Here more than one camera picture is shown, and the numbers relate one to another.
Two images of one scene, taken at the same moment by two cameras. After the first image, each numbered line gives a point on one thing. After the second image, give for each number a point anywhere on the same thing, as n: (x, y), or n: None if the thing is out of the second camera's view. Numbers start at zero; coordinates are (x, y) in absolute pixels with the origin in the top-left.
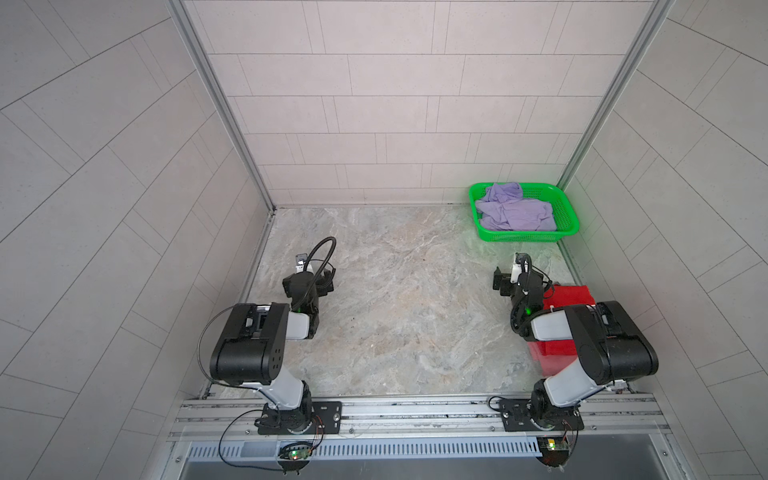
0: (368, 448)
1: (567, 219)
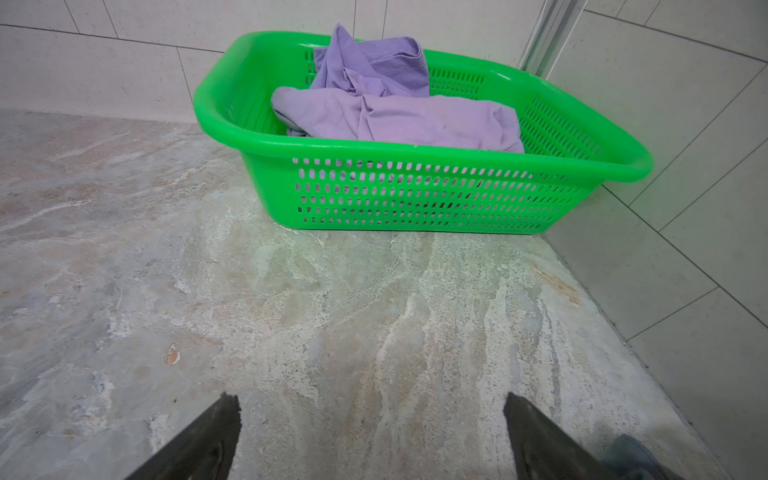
0: None
1: (332, 184)
